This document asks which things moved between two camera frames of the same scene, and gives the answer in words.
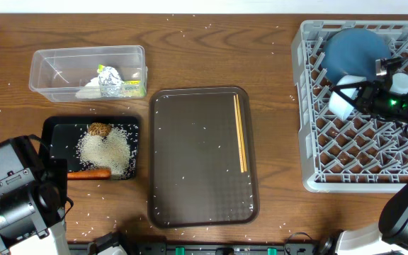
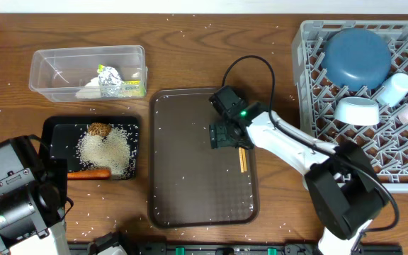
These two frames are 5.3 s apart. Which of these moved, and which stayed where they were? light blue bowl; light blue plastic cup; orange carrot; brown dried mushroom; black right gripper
Moved: light blue bowl; black right gripper
Stayed: brown dried mushroom; orange carrot; light blue plastic cup
